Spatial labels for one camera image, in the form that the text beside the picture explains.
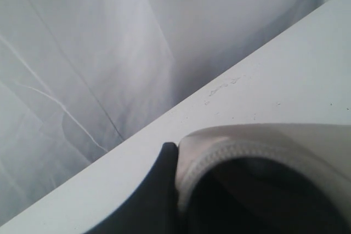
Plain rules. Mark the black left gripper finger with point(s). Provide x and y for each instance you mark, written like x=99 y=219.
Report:
x=152 y=207

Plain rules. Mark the cream fabric duffel bag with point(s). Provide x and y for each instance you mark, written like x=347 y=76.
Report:
x=265 y=178

